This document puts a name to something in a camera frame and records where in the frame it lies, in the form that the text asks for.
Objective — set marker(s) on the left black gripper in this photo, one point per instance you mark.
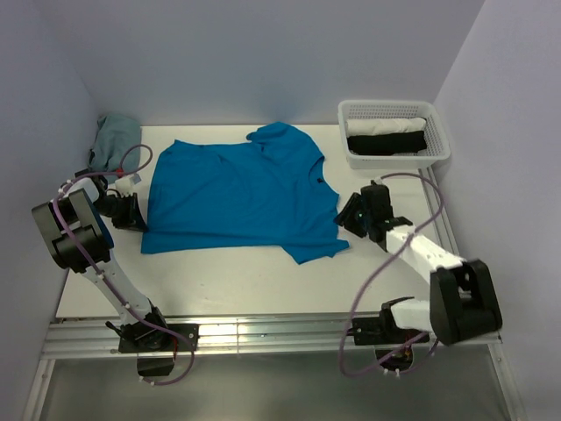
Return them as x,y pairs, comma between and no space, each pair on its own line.
133,220

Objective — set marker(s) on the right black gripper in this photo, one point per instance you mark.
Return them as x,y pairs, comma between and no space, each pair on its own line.
346,217

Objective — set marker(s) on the bright blue t-shirt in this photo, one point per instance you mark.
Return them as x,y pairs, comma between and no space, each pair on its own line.
266,191

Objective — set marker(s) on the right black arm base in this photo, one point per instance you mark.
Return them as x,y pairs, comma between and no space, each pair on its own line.
382,330

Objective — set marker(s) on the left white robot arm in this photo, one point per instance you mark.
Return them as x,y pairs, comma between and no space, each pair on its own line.
77,239

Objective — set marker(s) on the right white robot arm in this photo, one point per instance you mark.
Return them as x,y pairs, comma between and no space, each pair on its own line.
462,303

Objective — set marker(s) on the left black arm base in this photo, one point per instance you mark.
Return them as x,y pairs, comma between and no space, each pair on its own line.
139,338

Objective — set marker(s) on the black rolled t-shirt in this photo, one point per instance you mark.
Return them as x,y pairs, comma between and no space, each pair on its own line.
387,144

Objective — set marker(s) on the grey-blue crumpled t-shirt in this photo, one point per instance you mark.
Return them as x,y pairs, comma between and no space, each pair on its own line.
116,134

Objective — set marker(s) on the white rolled t-shirt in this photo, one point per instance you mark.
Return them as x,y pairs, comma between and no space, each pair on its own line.
383,126

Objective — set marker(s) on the white perforated plastic basket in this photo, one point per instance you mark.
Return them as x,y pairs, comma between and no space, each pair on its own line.
435,137

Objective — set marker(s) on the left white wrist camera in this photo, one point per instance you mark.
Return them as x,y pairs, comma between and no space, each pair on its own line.
126,182

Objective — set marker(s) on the aluminium front rail frame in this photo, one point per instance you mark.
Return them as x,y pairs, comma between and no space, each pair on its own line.
264,368

